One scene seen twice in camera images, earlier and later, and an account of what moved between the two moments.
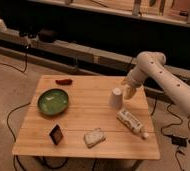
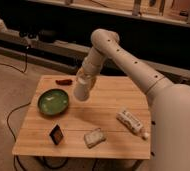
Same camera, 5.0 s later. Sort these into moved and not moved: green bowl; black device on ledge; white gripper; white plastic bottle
Moved: white gripper
Not moved: white plastic bottle; green bowl; black device on ledge
